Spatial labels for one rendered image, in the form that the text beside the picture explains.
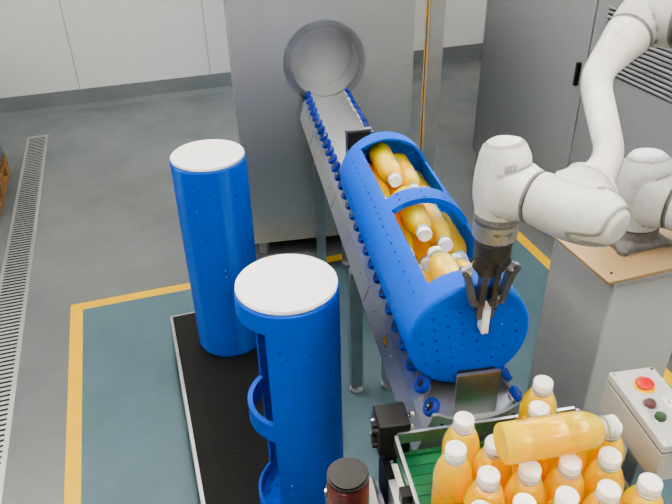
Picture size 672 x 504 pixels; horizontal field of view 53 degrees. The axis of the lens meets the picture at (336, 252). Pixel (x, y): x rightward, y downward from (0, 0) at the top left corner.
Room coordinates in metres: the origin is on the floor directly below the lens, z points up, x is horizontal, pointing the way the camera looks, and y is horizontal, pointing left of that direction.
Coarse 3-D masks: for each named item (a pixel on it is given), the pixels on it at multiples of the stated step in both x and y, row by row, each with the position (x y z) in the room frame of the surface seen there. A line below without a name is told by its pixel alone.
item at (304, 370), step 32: (256, 320) 1.35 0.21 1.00; (288, 320) 1.33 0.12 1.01; (320, 320) 1.36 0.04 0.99; (288, 352) 1.33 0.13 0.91; (320, 352) 1.36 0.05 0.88; (256, 384) 1.52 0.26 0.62; (288, 384) 1.33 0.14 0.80; (320, 384) 1.36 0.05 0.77; (256, 416) 1.38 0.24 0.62; (288, 416) 1.33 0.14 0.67; (320, 416) 1.35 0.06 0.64; (288, 448) 1.33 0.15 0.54; (320, 448) 1.35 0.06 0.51; (288, 480) 1.33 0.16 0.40; (320, 480) 1.35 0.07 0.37
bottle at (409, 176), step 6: (396, 156) 1.98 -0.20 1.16; (402, 156) 1.98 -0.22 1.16; (402, 162) 1.93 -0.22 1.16; (408, 162) 1.94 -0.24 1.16; (402, 168) 1.89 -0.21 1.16; (408, 168) 1.88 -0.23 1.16; (402, 174) 1.86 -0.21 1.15; (408, 174) 1.85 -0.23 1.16; (414, 174) 1.85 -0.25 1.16; (402, 180) 1.84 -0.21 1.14; (408, 180) 1.83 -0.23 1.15; (414, 180) 1.83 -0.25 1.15
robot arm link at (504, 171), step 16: (496, 144) 1.12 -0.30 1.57; (512, 144) 1.11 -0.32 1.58; (480, 160) 1.13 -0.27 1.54; (496, 160) 1.10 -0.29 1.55; (512, 160) 1.09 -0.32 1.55; (528, 160) 1.10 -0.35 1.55; (480, 176) 1.12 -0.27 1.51; (496, 176) 1.09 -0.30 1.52; (512, 176) 1.08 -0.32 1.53; (528, 176) 1.08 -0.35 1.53; (480, 192) 1.11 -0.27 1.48; (496, 192) 1.08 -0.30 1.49; (512, 192) 1.07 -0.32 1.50; (480, 208) 1.11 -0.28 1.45; (496, 208) 1.08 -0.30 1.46; (512, 208) 1.06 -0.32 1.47
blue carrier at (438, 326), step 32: (352, 160) 1.92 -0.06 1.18; (416, 160) 2.02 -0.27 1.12; (352, 192) 1.80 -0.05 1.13; (416, 192) 1.59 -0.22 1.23; (384, 224) 1.51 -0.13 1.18; (384, 256) 1.41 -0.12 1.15; (384, 288) 1.36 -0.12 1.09; (416, 288) 1.21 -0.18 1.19; (448, 288) 1.16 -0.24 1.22; (512, 288) 1.20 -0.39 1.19; (416, 320) 1.14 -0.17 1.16; (448, 320) 1.15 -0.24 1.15; (512, 320) 1.17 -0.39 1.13; (416, 352) 1.14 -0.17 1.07; (448, 352) 1.15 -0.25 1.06; (480, 352) 1.16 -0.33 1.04; (512, 352) 1.17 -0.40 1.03
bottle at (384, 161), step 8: (376, 144) 1.99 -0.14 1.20; (384, 144) 1.98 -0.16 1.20; (376, 152) 1.94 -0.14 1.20; (384, 152) 1.92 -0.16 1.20; (392, 152) 1.94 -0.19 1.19; (376, 160) 1.90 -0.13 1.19; (384, 160) 1.87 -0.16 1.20; (392, 160) 1.86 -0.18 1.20; (376, 168) 1.88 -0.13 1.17; (384, 168) 1.83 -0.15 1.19; (392, 168) 1.82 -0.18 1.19; (400, 168) 1.84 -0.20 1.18; (384, 176) 1.82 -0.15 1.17; (400, 176) 1.81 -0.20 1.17
